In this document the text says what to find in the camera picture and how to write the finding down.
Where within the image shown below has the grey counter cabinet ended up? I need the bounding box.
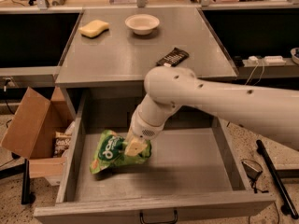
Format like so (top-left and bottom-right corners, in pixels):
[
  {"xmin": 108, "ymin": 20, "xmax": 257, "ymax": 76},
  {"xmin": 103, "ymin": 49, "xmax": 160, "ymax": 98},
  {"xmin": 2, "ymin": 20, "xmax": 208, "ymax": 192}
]
[{"xmin": 55, "ymin": 6, "xmax": 238, "ymax": 117}]

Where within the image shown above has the yellow sponge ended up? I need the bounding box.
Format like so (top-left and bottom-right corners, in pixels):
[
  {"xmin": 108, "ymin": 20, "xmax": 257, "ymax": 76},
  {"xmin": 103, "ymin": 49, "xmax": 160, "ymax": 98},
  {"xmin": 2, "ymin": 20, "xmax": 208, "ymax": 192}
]
[{"xmin": 78, "ymin": 20, "xmax": 109, "ymax": 38}]

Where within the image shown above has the cardboard box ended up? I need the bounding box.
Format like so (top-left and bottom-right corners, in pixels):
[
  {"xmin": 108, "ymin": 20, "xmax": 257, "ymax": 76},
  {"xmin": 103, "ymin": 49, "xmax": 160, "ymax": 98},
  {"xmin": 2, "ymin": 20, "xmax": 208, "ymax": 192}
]
[{"xmin": 1, "ymin": 87, "xmax": 73, "ymax": 178}]

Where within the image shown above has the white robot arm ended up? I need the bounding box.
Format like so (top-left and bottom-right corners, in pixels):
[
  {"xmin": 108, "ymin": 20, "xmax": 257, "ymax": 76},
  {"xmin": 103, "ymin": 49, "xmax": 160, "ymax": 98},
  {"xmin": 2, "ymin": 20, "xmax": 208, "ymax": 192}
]
[{"xmin": 129, "ymin": 66, "xmax": 299, "ymax": 149}]

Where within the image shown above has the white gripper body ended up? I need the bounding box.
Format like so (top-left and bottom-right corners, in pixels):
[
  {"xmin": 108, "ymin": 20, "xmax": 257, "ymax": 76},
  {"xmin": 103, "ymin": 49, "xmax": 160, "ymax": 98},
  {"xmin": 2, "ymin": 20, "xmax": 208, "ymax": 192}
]
[{"xmin": 130, "ymin": 110, "xmax": 164, "ymax": 140}]

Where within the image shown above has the green rice chip bag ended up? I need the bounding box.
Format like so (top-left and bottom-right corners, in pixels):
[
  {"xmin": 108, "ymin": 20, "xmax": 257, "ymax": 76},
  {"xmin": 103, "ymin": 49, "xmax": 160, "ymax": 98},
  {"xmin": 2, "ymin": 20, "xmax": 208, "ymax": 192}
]
[{"xmin": 90, "ymin": 130, "xmax": 151, "ymax": 175}]

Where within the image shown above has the black drawer handle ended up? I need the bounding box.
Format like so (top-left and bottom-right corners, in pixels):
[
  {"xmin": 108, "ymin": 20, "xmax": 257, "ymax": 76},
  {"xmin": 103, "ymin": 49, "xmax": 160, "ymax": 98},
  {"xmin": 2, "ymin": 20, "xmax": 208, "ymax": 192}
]
[{"xmin": 139, "ymin": 210, "xmax": 178, "ymax": 224}]

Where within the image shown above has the black metal floor bar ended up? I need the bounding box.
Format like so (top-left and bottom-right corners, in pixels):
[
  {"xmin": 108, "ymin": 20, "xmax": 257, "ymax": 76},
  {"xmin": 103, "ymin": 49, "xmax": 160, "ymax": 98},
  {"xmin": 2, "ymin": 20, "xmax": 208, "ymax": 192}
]
[{"xmin": 256, "ymin": 140, "xmax": 299, "ymax": 219}]

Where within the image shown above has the white power strip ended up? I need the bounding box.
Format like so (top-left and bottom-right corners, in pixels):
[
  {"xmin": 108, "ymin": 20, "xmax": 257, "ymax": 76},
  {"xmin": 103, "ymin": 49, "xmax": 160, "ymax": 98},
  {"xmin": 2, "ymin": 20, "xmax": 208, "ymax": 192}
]
[{"xmin": 248, "ymin": 56, "xmax": 286, "ymax": 66}]

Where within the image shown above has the brown snack bag in box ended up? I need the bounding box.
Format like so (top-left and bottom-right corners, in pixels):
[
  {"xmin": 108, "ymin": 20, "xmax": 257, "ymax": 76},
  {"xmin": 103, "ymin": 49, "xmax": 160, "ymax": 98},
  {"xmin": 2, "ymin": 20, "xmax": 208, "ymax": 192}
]
[{"xmin": 54, "ymin": 132, "xmax": 71, "ymax": 157}]

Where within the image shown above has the dark chocolate bar wrapper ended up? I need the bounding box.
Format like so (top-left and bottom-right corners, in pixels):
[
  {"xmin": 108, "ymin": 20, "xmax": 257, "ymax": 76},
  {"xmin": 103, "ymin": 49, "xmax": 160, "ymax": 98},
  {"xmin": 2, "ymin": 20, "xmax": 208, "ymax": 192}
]
[{"xmin": 156, "ymin": 48, "xmax": 189, "ymax": 67}]

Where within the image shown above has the grey open drawer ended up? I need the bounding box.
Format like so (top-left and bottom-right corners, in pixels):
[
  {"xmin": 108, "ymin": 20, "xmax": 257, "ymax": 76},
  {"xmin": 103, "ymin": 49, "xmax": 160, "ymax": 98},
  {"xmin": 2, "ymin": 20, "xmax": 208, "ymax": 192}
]
[{"xmin": 35, "ymin": 91, "xmax": 274, "ymax": 224}]

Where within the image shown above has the small grey floor device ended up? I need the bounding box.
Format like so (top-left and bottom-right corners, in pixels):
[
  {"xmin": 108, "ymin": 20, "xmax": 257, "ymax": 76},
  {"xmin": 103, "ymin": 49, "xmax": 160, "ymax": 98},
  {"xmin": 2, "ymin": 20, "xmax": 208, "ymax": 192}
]
[{"xmin": 242, "ymin": 161, "xmax": 263, "ymax": 181}]

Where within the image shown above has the white bowl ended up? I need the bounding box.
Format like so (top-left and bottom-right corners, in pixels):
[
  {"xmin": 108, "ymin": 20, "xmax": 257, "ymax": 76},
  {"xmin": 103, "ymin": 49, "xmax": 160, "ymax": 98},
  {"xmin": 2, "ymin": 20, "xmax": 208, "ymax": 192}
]
[{"xmin": 125, "ymin": 14, "xmax": 160, "ymax": 35}]

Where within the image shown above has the black stand leg left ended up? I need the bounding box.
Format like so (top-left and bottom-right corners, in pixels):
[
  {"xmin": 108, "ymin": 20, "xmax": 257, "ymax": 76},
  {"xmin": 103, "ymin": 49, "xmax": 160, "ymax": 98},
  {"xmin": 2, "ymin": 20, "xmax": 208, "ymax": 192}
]
[{"xmin": 0, "ymin": 160, "xmax": 36, "ymax": 205}]

